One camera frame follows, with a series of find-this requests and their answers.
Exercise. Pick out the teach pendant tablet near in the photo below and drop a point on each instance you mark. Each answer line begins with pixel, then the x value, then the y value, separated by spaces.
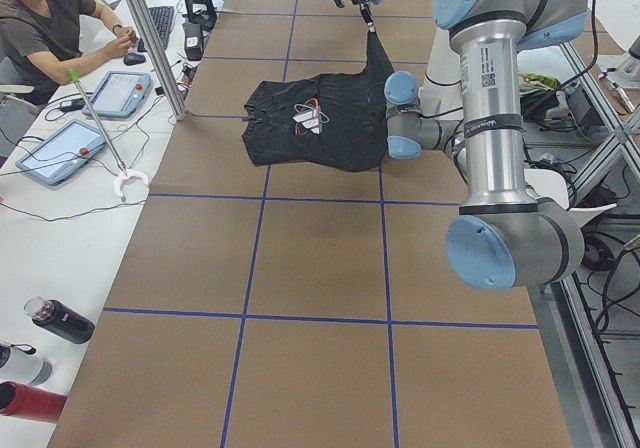
pixel 63 153

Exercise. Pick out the black t-shirt with logo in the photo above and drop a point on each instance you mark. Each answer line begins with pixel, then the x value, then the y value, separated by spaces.
pixel 333 119

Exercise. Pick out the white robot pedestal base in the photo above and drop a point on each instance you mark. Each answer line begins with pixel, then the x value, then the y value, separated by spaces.
pixel 441 92

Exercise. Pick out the teach pendant tablet far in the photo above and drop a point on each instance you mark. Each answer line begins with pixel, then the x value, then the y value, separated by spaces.
pixel 120 93

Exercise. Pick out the white water bottle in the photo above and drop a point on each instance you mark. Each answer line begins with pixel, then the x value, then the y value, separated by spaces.
pixel 23 368

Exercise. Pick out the seated person in grey shirt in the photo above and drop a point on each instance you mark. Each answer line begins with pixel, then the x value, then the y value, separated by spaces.
pixel 41 39

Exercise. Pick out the red water bottle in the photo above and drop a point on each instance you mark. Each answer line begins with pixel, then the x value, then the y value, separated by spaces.
pixel 31 403

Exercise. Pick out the black keyboard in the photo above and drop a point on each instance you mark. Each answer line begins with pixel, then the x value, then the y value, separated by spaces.
pixel 163 19

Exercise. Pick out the black computer mouse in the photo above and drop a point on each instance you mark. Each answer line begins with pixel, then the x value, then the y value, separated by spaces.
pixel 133 58

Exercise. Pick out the aluminium frame post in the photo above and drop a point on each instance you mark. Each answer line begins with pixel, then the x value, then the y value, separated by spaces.
pixel 144 23

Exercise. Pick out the metal rod with white ring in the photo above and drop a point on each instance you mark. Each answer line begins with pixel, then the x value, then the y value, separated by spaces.
pixel 125 173

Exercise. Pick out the black water bottle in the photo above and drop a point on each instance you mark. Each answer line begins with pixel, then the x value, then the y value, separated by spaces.
pixel 57 318

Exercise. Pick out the teach pendant tablet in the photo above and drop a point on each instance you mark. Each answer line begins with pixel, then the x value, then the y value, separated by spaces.
pixel 63 153
pixel 120 93

